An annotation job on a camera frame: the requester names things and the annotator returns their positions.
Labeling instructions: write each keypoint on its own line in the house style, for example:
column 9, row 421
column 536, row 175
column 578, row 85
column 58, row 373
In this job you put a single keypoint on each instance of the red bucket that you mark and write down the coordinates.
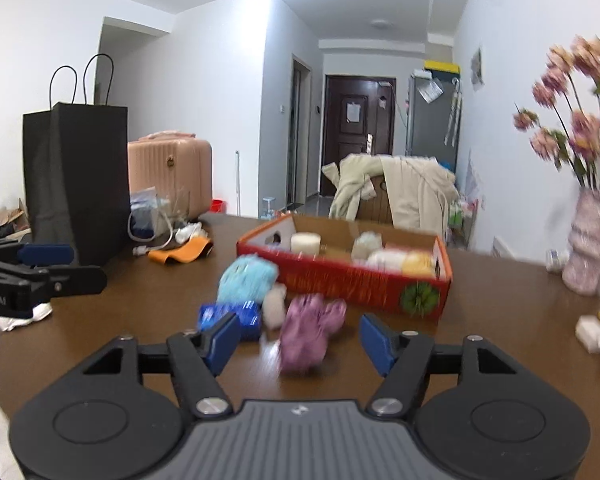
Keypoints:
column 217, row 206

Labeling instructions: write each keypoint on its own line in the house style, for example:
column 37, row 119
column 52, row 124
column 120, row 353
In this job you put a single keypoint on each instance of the orange band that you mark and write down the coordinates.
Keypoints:
column 180, row 252

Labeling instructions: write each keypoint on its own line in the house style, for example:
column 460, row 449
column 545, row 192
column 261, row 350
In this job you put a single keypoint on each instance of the yellow box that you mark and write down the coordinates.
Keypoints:
column 442, row 66

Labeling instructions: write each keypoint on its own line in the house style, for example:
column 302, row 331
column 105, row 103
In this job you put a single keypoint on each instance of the black paper bag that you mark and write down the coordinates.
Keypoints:
column 75, row 185

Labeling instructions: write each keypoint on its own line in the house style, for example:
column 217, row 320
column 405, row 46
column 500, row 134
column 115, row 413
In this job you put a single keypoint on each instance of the beige coat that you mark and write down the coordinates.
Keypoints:
column 420, row 190

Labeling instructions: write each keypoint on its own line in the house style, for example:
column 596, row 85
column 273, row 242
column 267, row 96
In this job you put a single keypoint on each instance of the pink textured vase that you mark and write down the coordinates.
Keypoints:
column 587, row 245

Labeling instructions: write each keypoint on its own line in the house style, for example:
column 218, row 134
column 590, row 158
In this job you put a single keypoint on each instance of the paper on door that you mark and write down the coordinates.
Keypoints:
column 355, row 112

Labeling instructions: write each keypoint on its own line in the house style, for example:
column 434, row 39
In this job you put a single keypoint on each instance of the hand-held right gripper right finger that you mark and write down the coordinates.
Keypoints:
column 377, row 345

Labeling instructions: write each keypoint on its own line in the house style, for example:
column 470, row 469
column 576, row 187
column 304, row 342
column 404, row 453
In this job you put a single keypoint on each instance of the white charger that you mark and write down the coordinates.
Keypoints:
column 591, row 332

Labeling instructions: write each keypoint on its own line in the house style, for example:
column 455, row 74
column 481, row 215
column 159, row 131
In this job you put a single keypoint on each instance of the grey fridge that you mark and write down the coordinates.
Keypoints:
column 430, row 130

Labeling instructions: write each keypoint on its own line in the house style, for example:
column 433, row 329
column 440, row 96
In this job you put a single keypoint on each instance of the dark brown door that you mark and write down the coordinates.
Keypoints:
column 350, row 150

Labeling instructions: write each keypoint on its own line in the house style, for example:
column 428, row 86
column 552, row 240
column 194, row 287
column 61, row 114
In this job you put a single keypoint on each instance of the white plush toy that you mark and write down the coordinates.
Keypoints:
column 367, row 245

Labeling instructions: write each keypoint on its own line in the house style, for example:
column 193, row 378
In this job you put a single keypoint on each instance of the wall poster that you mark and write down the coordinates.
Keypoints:
column 476, row 69

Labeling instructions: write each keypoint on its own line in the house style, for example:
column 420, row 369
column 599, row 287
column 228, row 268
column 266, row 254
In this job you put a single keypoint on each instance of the pink suitcase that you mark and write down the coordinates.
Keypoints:
column 170, row 170

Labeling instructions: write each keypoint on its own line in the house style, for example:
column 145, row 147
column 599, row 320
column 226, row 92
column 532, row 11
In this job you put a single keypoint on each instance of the small white tube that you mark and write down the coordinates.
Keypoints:
column 189, row 232

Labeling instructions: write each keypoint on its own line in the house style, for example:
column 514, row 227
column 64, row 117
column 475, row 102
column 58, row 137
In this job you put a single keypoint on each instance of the small ceiling lamp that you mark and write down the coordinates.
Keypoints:
column 381, row 23

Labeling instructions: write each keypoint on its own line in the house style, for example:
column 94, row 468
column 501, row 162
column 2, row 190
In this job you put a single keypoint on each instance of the dried pink flowers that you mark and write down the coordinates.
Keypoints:
column 582, row 125

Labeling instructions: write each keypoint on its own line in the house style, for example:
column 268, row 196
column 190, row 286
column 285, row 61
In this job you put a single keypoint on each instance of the clear plastic bag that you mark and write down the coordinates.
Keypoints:
column 147, row 212

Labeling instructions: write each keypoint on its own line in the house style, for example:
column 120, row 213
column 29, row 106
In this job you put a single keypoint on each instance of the white cloth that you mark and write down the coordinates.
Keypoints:
column 27, row 319

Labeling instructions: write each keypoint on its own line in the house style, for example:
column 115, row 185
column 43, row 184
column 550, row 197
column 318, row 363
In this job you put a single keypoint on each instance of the white round sponge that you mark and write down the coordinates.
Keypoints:
column 305, row 244

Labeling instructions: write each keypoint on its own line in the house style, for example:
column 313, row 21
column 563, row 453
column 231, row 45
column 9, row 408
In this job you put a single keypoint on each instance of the blue plush toy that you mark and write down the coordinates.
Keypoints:
column 245, row 277

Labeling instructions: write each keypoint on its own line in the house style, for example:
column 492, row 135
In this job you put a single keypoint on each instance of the red cardboard box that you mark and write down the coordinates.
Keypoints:
column 340, row 282

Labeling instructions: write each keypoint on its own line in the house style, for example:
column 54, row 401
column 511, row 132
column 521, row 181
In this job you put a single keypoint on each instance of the purple satin bow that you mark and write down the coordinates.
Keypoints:
column 307, row 335

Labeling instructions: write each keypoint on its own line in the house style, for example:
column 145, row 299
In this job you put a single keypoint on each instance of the wooden chair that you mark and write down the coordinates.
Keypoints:
column 377, row 202

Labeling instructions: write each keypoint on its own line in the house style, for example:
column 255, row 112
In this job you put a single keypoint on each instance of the white umbrella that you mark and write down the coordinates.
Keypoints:
column 452, row 115

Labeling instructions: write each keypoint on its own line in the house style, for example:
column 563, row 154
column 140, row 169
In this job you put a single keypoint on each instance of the paper on fridge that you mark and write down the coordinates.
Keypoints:
column 429, row 90

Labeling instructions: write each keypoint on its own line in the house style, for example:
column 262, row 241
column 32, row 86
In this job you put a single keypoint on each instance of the blue-purple glittery pouch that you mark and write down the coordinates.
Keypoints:
column 230, row 317

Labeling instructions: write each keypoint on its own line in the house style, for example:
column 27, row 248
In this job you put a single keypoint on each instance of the yellow plush toy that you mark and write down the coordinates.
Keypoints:
column 420, row 263

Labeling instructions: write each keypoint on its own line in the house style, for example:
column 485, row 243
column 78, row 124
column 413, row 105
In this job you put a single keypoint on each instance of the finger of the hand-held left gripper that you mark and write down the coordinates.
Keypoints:
column 47, row 254
column 75, row 281

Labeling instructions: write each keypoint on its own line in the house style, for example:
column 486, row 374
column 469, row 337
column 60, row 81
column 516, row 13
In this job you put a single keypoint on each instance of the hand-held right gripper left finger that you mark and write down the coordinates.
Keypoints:
column 225, row 340

